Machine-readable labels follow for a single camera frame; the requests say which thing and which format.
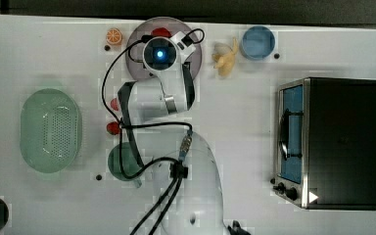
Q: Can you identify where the red strawberry toy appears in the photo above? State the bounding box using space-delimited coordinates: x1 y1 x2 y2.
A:
106 121 120 135

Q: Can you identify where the grey round plate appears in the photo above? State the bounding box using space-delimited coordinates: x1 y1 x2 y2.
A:
125 17 203 80

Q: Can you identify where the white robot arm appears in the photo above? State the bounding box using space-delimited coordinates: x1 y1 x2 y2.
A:
117 29 229 235

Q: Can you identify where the orange slice toy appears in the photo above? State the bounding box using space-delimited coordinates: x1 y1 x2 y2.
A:
106 27 122 45

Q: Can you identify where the blue round cup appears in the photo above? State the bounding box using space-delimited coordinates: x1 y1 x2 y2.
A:
241 25 275 61

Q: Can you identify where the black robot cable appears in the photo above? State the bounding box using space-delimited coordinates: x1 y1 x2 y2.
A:
101 27 206 235

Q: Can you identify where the peeled banana toy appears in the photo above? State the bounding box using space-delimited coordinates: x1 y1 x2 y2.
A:
212 37 239 77

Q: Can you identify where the silver toaster oven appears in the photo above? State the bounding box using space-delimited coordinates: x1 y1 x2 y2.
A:
270 77 376 211

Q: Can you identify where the red tomato toy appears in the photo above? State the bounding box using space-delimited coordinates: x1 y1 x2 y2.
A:
110 99 119 111

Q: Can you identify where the green perforated colander basket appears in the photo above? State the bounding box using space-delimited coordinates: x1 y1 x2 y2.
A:
20 88 82 173

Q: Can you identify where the green mug with handle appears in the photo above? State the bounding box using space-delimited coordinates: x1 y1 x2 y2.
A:
108 142 142 188

